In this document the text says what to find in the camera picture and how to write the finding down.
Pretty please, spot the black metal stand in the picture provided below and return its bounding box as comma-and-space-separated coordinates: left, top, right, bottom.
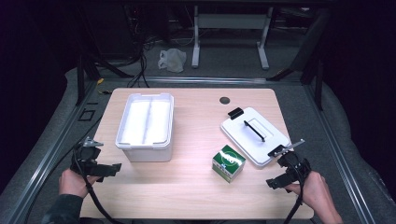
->
266, 8, 332, 110
76, 55, 134, 106

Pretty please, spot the white plastic bag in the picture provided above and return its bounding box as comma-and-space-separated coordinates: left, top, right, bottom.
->
157, 48, 188, 74

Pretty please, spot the white plastic storage box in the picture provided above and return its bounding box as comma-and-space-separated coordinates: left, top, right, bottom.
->
114, 92, 176, 163

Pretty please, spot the hand-held gripper black cable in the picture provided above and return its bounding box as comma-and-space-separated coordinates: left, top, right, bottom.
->
71, 148, 126, 224
281, 161, 305, 224

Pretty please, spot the white lid with black handle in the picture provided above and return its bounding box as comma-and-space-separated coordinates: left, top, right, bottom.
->
219, 106, 292, 168

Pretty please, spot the left hand-held gripper black cable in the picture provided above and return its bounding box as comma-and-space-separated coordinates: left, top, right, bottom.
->
71, 148, 126, 224

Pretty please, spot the bundle of black floor cables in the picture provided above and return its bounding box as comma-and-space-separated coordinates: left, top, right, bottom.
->
125, 29, 152, 89

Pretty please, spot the person's right hand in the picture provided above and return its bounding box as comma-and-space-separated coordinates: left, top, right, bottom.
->
284, 170, 336, 217

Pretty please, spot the white metal desk frame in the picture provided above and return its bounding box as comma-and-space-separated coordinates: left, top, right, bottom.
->
191, 5, 275, 71

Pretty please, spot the person's left hand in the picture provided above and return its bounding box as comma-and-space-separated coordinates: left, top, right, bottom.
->
58, 168, 103, 199

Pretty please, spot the green cardboard box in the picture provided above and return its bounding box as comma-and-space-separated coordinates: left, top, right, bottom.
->
211, 144, 247, 184

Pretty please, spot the yellow cable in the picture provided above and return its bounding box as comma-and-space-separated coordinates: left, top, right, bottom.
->
95, 77, 113, 96

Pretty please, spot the right hand-held gripper black cable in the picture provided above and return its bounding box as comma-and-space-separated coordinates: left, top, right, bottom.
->
281, 161, 305, 224

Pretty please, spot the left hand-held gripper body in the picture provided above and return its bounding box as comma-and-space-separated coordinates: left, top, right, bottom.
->
70, 136, 105, 177

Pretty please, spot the aluminium floor rail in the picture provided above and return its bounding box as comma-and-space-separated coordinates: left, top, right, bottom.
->
0, 81, 98, 224
304, 83, 378, 224
102, 76, 302, 86

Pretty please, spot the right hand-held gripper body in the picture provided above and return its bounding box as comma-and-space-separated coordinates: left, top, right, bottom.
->
276, 138, 312, 185

